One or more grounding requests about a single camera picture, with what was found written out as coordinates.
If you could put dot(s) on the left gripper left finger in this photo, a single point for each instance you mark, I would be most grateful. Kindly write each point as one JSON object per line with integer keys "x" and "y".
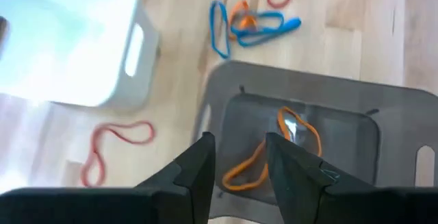
{"x": 184, "y": 196}

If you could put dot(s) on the orange rubber band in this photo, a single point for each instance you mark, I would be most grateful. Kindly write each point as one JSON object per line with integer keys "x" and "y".
{"x": 239, "y": 187}
{"x": 244, "y": 21}
{"x": 281, "y": 123}

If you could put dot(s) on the white plastic basket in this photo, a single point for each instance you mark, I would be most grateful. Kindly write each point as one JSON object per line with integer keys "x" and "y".
{"x": 68, "y": 46}

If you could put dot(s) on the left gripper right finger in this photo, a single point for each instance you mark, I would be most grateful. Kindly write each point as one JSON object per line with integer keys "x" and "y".
{"x": 308, "y": 193}

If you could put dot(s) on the smoky transparent plastic basket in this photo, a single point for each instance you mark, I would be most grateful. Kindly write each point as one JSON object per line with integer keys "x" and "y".
{"x": 308, "y": 80}

